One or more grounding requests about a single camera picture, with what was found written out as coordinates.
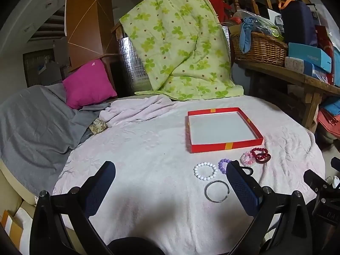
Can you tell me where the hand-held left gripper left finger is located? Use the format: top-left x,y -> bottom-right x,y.
29,161 -> 117,255

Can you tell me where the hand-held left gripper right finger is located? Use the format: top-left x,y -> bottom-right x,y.
226,160 -> 314,255

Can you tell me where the small pink bead bracelet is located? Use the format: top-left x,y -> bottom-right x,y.
240,151 -> 254,167

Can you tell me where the purple bead bracelet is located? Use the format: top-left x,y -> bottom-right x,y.
218,159 -> 231,175

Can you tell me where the silver metal bangle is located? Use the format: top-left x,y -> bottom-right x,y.
204,180 -> 230,202

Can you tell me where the dark red hair band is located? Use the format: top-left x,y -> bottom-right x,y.
254,153 -> 272,164

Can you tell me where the red bead bracelet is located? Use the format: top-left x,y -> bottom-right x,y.
251,147 -> 269,160

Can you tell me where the white bead bracelet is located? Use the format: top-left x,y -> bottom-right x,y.
194,163 -> 218,181

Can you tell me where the red cardboard box tray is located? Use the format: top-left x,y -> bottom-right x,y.
187,107 -> 264,154

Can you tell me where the coral cloth bag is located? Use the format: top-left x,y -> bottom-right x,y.
317,109 -> 340,139

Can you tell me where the pale pink blanket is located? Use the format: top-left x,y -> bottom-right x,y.
52,95 -> 326,255

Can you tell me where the patterned beige cloth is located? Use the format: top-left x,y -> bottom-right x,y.
89,118 -> 107,135

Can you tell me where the grey blanket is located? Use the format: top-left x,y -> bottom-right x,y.
0,83 -> 112,196

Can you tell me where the cream sofa cushion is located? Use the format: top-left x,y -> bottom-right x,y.
0,162 -> 38,213

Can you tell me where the wooden bench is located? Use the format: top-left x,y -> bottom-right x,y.
234,58 -> 340,133

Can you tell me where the magenta pillow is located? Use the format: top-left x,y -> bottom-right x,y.
62,59 -> 118,110

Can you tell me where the white and blue box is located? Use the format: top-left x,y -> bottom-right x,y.
285,57 -> 315,75

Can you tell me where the blue cardboard box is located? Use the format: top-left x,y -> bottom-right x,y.
288,42 -> 332,73

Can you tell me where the wicker basket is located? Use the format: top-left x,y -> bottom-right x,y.
231,31 -> 289,66

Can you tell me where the navy bag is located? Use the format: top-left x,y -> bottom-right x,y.
280,0 -> 318,48

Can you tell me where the blue cloth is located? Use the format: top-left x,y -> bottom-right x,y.
239,17 -> 266,54

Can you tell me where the green floral quilt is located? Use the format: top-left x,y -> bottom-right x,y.
119,0 -> 244,101

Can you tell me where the orange wooden panel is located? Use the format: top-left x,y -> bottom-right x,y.
64,0 -> 113,69

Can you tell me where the red garment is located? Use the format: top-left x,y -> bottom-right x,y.
208,0 -> 234,23

